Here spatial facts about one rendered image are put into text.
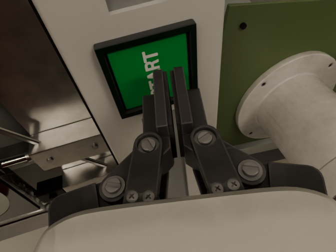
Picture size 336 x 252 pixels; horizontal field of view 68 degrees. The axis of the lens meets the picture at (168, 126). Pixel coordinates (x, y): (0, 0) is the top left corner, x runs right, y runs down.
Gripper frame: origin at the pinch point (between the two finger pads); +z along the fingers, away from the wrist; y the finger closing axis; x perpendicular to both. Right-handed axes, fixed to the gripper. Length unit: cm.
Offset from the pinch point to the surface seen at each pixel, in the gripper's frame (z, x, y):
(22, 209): 5.4, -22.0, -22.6
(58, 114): 9.7, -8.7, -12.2
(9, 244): 45, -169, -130
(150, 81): 3.4, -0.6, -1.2
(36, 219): 11, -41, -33
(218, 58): 4.8, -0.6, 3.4
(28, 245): 43, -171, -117
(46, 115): 9.5, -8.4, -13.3
